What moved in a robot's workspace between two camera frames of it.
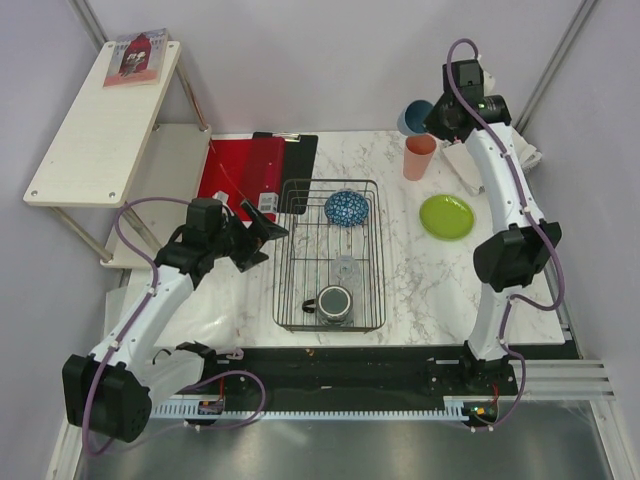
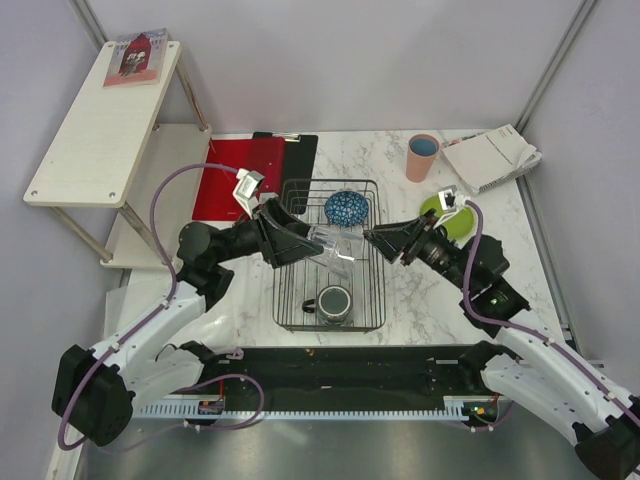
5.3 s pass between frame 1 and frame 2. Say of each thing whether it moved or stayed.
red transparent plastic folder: stayed
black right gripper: moved
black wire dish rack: stayed
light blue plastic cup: moved
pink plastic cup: stayed
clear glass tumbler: moved
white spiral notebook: stayed
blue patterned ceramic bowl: stayed
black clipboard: stayed
